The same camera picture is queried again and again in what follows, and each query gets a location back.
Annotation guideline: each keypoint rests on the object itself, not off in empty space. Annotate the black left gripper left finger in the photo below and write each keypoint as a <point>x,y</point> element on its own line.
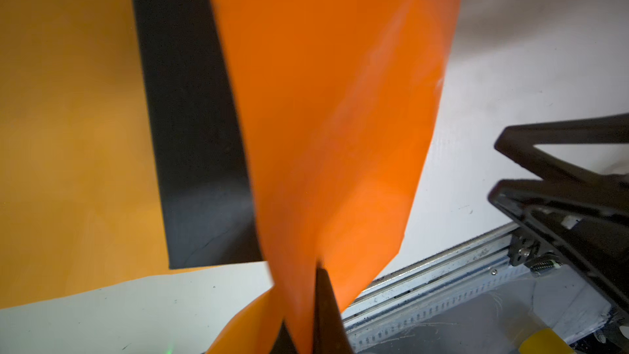
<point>284,343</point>

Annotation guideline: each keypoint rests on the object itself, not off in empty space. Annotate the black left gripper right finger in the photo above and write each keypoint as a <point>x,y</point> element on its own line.
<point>329,335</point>

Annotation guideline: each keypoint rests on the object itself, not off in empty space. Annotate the dark navy gift box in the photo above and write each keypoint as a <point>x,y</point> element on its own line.
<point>207,204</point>

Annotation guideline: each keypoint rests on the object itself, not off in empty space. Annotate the orange wrapping paper sheet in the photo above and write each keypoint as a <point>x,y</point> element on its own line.
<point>336,103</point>

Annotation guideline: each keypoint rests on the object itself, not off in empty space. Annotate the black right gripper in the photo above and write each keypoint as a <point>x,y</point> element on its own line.
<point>561,218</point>

